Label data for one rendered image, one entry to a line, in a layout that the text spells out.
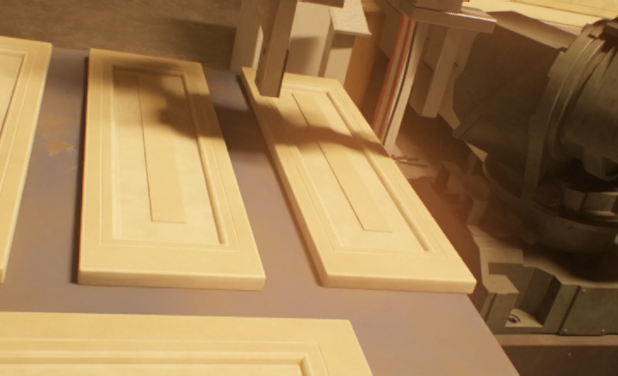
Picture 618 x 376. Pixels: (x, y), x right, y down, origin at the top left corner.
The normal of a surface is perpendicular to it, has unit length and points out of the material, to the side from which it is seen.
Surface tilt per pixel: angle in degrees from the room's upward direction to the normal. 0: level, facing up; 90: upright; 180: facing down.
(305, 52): 90
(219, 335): 0
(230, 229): 0
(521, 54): 90
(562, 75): 71
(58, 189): 0
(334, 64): 90
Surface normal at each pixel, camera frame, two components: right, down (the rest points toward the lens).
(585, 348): 0.27, 0.48
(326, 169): 0.04, -0.87
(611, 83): -0.52, -0.18
